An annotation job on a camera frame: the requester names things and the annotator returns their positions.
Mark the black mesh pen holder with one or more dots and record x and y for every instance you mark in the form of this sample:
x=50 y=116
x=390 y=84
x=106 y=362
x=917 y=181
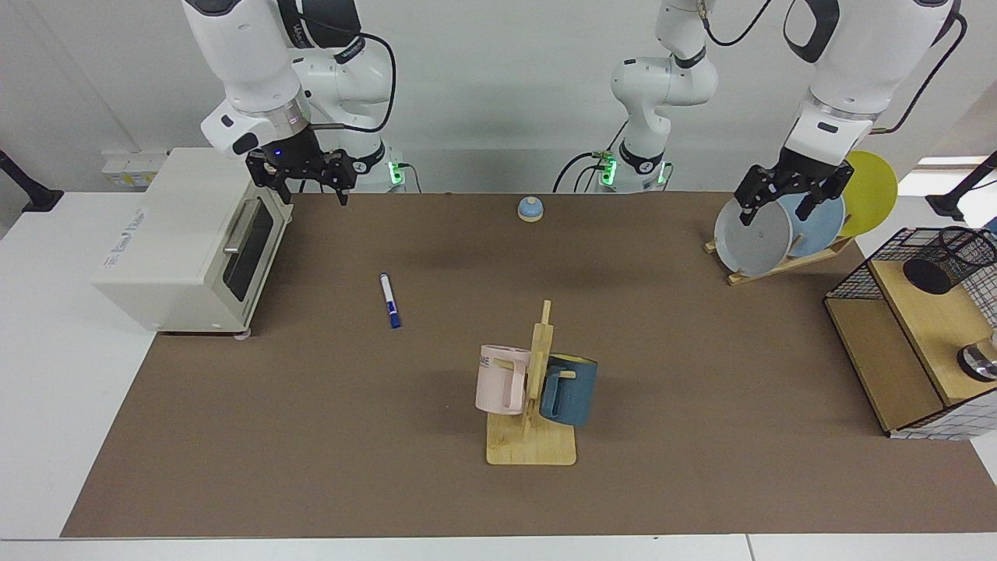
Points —
x=931 y=276

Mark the dark blue cup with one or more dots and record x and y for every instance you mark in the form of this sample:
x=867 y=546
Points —
x=572 y=393

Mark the wooden cup stand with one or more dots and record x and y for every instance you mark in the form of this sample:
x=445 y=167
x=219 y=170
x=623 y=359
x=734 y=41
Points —
x=537 y=444

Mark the wooden plate rack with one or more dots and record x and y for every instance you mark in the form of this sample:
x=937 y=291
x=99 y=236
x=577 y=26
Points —
x=771 y=270

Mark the blue and white marker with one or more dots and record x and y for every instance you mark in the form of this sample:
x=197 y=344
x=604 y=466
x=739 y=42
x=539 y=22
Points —
x=389 y=298

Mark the pink cup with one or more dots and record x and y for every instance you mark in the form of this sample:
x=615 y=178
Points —
x=498 y=382

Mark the light blue plate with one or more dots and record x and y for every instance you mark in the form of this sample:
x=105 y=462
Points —
x=818 y=230

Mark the pale toaster oven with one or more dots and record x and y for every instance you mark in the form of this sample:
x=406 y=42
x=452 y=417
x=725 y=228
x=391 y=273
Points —
x=171 y=249

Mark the grey plate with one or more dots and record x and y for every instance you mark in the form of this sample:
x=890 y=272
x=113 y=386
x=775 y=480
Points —
x=752 y=241

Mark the small blue round thing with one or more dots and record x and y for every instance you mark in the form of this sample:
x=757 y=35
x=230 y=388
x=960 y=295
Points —
x=530 y=209

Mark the brown table cloth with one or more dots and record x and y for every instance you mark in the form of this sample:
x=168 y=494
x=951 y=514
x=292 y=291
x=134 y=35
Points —
x=389 y=436

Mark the yellow plate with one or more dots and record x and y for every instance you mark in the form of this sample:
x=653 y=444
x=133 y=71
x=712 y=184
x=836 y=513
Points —
x=872 y=195

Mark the black clamp stand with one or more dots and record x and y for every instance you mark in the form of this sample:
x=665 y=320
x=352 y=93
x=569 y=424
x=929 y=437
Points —
x=31 y=195
x=954 y=201

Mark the glass lid with silver knob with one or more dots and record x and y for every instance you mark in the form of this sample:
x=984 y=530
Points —
x=980 y=361

